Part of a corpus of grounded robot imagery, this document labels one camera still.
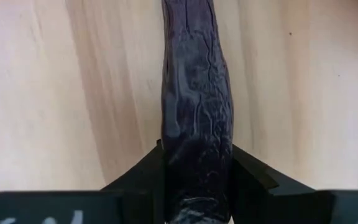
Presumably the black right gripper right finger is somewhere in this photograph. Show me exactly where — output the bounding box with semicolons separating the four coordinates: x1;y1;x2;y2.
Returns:
230;144;358;224

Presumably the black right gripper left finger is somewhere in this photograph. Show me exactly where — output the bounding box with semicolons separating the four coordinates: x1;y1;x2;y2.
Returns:
0;139;167;224

